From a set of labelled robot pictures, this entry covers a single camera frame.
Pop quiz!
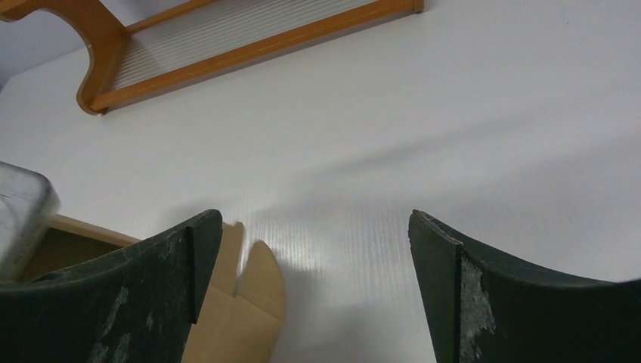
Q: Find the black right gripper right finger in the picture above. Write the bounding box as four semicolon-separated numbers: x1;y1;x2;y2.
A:
408;210;640;362

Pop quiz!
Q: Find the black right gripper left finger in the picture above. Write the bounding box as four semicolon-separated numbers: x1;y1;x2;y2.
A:
1;209;223;362

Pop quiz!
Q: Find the brown cardboard box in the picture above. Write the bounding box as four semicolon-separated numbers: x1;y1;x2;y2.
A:
20;216;286;362

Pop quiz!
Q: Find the orange wooden shelf rack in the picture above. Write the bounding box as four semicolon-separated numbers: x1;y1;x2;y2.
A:
1;0;426;115

